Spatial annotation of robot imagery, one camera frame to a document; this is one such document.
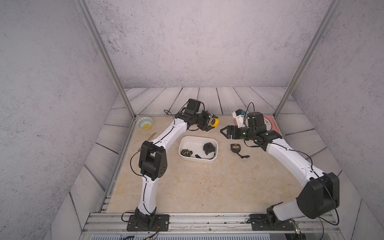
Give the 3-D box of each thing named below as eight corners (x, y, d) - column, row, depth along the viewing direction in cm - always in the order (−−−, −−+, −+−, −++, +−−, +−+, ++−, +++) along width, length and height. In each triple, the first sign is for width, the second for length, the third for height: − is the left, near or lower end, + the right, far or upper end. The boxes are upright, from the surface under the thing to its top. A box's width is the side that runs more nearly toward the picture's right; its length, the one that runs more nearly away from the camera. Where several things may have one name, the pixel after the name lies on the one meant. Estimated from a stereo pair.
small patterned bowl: (135, 127, 116) (134, 123, 113) (143, 118, 122) (141, 115, 119) (148, 131, 113) (146, 127, 110) (155, 121, 119) (154, 118, 116)
